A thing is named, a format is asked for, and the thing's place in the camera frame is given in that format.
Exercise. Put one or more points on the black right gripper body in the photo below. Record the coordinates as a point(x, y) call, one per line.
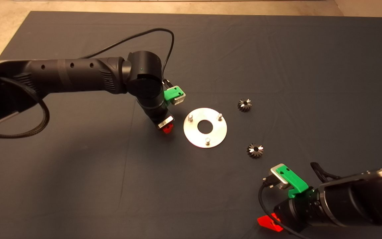
point(300, 212)

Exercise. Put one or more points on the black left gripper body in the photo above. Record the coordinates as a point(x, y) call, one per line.
point(156, 111)

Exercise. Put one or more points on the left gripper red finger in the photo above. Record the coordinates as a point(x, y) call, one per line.
point(168, 129)

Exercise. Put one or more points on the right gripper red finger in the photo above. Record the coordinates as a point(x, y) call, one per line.
point(270, 223)

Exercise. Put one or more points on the small steel planetary gear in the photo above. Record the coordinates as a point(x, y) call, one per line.
point(243, 107)
point(252, 153)

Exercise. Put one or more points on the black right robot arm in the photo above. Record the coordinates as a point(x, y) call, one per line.
point(360, 199)

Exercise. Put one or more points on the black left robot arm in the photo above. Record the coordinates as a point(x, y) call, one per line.
point(78, 74)

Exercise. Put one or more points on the round metal carrier plate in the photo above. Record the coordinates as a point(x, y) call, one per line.
point(216, 132)

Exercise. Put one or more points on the dark grey table cloth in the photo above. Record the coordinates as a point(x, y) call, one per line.
point(277, 49)

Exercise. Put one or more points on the left green camera mount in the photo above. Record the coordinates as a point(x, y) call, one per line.
point(171, 94)

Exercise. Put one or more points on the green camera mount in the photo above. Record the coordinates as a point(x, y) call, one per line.
point(293, 181)
point(171, 94)

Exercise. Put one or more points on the left silver camera box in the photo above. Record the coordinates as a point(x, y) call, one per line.
point(180, 99)

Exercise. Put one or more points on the silver camera box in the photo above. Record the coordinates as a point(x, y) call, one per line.
point(277, 177)
point(180, 99)

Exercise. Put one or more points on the right green camera mount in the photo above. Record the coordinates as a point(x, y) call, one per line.
point(293, 181)

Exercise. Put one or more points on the right silver camera box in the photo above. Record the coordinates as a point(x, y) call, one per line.
point(277, 177)

